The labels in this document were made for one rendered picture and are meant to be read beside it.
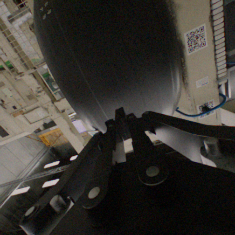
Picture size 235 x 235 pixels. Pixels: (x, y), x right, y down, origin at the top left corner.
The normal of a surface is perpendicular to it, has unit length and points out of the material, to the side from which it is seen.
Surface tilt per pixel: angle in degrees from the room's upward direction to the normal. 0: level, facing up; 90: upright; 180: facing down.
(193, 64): 90
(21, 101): 90
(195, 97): 90
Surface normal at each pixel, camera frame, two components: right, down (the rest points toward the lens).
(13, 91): -0.08, 0.46
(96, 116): -0.08, 0.67
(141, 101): 0.18, 0.61
